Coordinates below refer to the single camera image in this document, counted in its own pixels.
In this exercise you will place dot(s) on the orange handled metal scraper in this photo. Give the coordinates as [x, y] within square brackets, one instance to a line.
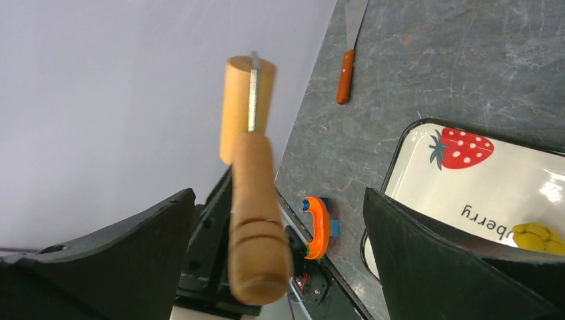
[354, 12]

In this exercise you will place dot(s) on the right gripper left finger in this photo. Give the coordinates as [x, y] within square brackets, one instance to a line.
[127, 270]

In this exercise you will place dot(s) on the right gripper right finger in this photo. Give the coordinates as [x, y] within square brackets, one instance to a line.
[431, 270]

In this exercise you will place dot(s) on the wooden dough roller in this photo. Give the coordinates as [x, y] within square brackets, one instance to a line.
[260, 260]

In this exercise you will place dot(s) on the yellow dough piece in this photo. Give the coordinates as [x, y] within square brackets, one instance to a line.
[537, 237]

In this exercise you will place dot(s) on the white strawberry tray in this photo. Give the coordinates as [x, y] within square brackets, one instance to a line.
[478, 183]

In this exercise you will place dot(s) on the orange horseshoe magnet toy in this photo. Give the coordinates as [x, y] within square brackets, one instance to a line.
[324, 226]

